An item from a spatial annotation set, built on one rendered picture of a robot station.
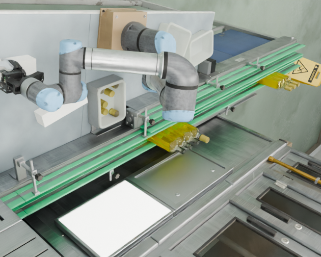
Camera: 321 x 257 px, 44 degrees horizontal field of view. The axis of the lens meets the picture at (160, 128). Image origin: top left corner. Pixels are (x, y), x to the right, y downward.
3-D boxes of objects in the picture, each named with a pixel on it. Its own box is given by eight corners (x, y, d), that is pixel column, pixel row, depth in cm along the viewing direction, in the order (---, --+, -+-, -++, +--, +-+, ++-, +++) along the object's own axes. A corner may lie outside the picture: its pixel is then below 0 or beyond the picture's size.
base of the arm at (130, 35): (122, 21, 179) (137, 24, 173) (144, 21, 190) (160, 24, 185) (118, 54, 184) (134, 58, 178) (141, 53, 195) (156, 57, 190)
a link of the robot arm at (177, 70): (205, 55, 133) (55, 42, 128) (201, 87, 137) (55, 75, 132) (199, 49, 144) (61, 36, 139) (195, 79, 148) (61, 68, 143)
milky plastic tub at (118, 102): (88, 124, 201) (100, 130, 196) (86, 83, 189) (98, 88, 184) (114, 112, 212) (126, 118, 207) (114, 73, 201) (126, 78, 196)
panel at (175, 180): (53, 224, 177) (103, 268, 157) (53, 219, 175) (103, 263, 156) (184, 147, 234) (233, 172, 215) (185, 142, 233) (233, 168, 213)
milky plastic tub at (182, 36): (170, 57, 232) (182, 61, 227) (146, 49, 214) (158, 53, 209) (181, 28, 229) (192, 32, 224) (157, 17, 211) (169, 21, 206)
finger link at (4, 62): (-10, 54, 145) (2, 68, 141) (5, 52, 149) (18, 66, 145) (-11, 61, 147) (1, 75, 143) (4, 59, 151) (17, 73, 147)
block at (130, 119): (124, 124, 212) (133, 129, 208) (124, 108, 207) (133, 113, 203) (129, 122, 214) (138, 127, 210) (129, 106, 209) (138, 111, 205)
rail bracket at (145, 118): (133, 132, 209) (150, 142, 202) (133, 104, 200) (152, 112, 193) (137, 130, 211) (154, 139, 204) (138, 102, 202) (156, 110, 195)
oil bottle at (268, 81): (253, 81, 290) (288, 94, 274) (254, 74, 288) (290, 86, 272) (257, 79, 294) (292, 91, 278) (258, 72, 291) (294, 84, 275)
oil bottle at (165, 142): (143, 138, 218) (172, 154, 206) (143, 129, 215) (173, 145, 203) (151, 134, 222) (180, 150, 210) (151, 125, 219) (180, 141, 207)
